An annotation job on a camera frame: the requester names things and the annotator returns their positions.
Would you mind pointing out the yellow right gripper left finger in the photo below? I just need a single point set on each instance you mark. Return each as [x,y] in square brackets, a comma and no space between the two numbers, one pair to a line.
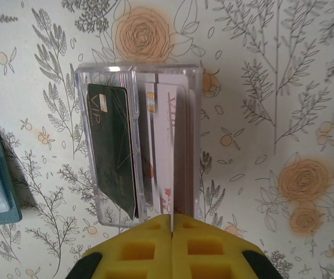
[132,253]

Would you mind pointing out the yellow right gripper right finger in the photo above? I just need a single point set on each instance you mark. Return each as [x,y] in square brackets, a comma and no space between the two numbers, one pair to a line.
[213,253]

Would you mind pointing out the dark green VIP card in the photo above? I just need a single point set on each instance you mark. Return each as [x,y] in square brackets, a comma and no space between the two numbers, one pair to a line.
[111,145]

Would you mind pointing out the white card red VIP print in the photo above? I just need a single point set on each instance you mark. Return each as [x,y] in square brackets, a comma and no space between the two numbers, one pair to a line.
[165,145]

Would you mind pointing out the clear acrylic card box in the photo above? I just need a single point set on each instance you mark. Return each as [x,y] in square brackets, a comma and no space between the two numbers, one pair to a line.
[108,74]

